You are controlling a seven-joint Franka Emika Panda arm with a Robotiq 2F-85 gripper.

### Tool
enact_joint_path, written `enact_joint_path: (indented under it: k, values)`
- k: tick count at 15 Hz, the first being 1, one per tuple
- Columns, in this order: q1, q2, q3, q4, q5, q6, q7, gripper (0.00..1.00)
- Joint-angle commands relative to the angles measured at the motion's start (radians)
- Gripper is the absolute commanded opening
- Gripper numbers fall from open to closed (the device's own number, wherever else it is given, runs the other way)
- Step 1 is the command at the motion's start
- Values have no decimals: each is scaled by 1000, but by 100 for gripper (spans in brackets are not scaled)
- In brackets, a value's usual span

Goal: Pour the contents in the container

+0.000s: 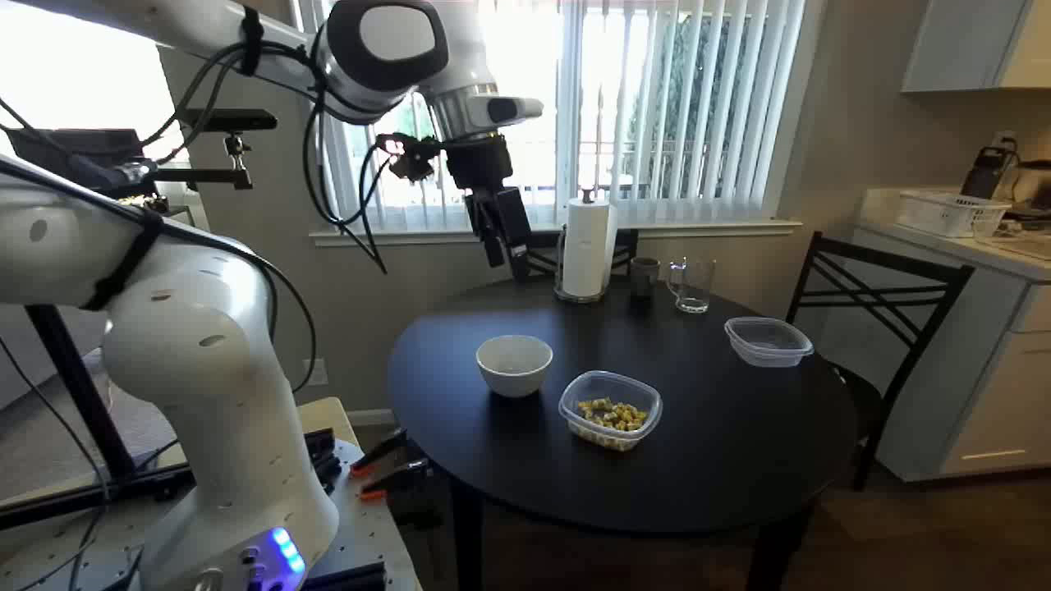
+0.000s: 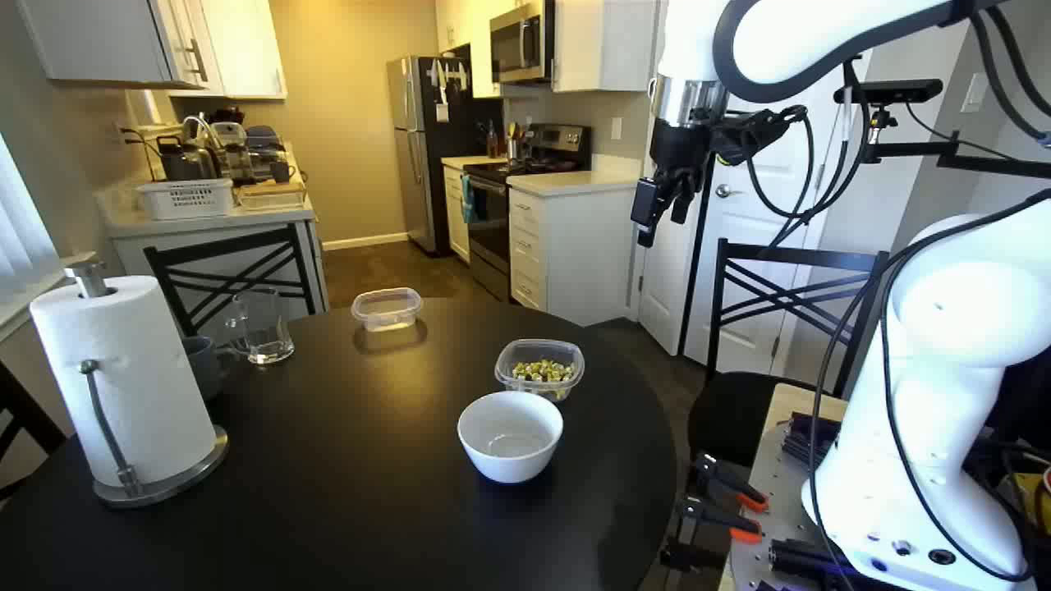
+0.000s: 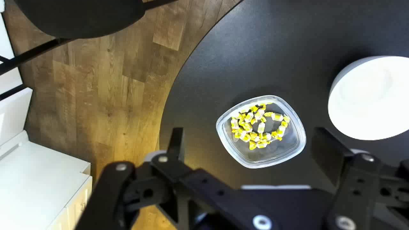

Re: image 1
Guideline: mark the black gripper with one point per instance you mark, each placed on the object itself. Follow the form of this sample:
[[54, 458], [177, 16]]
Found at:
[[486, 181]]

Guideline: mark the clear plastic candy container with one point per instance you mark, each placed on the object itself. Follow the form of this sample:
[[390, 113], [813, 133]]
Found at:
[[609, 414]]

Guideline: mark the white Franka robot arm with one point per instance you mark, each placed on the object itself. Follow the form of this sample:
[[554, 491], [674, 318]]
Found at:
[[198, 363]]

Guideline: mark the clear lidded plastic container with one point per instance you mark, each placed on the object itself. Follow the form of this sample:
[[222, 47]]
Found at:
[[771, 343]]

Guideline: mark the black metal chair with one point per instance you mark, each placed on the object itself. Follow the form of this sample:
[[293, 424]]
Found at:
[[542, 253], [876, 297]]

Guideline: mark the white paper towel roll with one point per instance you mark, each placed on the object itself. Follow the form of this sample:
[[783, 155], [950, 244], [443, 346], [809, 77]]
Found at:
[[587, 248]]

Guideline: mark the white ceramic bowl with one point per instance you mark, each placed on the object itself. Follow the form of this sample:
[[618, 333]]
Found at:
[[512, 363]]

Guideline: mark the dark cup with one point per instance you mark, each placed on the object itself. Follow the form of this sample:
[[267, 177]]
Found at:
[[640, 282]]

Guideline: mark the clear drinking glass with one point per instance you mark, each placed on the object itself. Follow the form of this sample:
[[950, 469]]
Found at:
[[692, 288]]

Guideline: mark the white vertical window blinds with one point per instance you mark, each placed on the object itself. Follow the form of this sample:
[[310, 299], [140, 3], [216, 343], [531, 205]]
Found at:
[[679, 110]]

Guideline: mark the black orange clamp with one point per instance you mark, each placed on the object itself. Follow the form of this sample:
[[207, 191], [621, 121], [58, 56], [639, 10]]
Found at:
[[395, 481]]

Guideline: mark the grey robot mounting platform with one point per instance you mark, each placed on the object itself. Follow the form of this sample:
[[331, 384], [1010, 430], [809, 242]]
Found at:
[[373, 538]]

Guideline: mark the clear plastic storage tub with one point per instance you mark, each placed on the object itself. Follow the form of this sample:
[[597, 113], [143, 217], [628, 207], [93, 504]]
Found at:
[[950, 213]]

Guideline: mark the black stand pole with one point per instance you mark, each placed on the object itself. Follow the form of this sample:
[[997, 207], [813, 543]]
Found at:
[[83, 398]]

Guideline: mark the black coffee maker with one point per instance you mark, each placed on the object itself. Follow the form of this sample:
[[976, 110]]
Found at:
[[990, 169]]

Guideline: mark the white kitchen counter cabinet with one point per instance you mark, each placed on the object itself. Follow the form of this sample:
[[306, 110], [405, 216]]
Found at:
[[986, 363]]

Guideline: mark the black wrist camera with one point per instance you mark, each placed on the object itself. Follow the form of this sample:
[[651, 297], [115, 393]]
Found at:
[[410, 155]]

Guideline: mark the black camera on stand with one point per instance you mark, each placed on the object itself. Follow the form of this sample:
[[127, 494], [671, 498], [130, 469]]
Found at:
[[75, 158]]

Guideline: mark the white wall cabinet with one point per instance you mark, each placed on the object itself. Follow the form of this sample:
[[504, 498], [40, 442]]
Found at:
[[971, 44]]

